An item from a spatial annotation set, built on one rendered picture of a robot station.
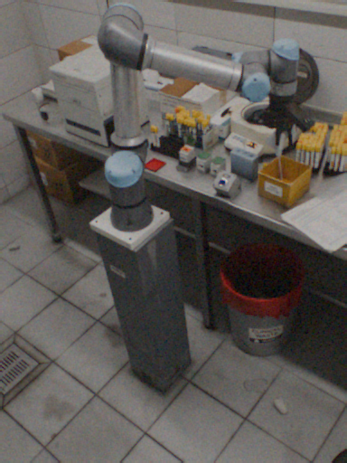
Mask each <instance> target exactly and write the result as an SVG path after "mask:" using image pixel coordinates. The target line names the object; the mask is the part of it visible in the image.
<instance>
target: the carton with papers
mask: <svg viewBox="0 0 347 463"><path fill-rule="evenodd" d="M158 91H159V99H160V106H161V113H162V121H163V122H165V123H167V119H166V114H167V113H169V115H170V114H173V116H174V117H176V113H175V108H178V107H179V106H181V107H184V110H186V111H187V110H189V111H190V116H191V118H192V110H195V111H199V114H201V112H203V114H204V117H205V119H207V114H214V113H215V112H216V111H218V110H219V109H221V108H222V107H223V105H225V104H226V103H229V102H230V101H231V100H233V99H234V98H236V97H238V98H240V93H238V92H235V91H231V90H225V89H221V88H217V87H213V86H210V85H206V84H202V83H198V82H194V81H191V80H188V79H184V78H180V77H177V78H176V79H174V81H173V84H170V83H168V84H166V85H164V86H163V87H162V88H161V89H159V90H158Z"/></svg>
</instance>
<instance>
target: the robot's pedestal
mask: <svg viewBox="0 0 347 463"><path fill-rule="evenodd" d="M94 232H95V235H96V238H97V242H98V248H99V249H100V252H101V256H102V259H103V263H104V267H105V270H106V273H107V278H108V284H109V287H110V292H111V295H112V298H113V302H114V305H116V310H117V315H118V320H119V324H120V326H121V330H122V335H123V337H124V341H125V345H126V349H127V355H128V358H129V362H130V363H131V366H132V370H133V371H134V372H135V373H136V374H137V375H138V376H140V377H141V378H143V379H145V380H146V381H148V382H149V383H151V384H152V385H153V386H154V387H155V388H156V389H157V390H160V391H161V392H163V393H166V391H167V390H168V389H169V388H170V387H171V385H173V384H174V382H175V381H176V380H177V379H178V378H179V377H180V376H181V374H182V372H183V371H184V370H186V369H187V368H188V366H189V365H190V364H191V363H192V358H191V352H190V344H189V336H188V328H187V321H185V314H184V306H183V291H182V284H181V276H180V269H179V260H178V253H177V246H176V239H175V230H174V219H170V217H169V219H168V220H167V221H166V222H165V223H164V224H162V225H161V226H160V227H159V228H158V229H155V230H154V231H153V233H152V234H151V235H149V236H148V237H147V238H146V239H145V240H144V241H141V242H140V243H139V244H138V245H137V246H135V248H134V249H133V250H130V249H127V247H125V246H123V245H122V244H120V243H118V242H116V241H112V240H111V239H109V238H107V237H105V236H103V235H101V234H100V233H98V232H97V231H94Z"/></svg>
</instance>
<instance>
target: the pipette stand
mask: <svg viewBox="0 0 347 463"><path fill-rule="evenodd" d="M230 162H231V173H233V174H235V175H236V176H237V178H238V179H239V180H240V181H241V182H244V183H246V184H251V183H252V182H253V181H255V180H256V179H258V165H259V155H255V154H253V153H250V152H249V151H246V154H244V149H240V148H238V147H236V148H235V149H234V150H232V151H231V152H230Z"/></svg>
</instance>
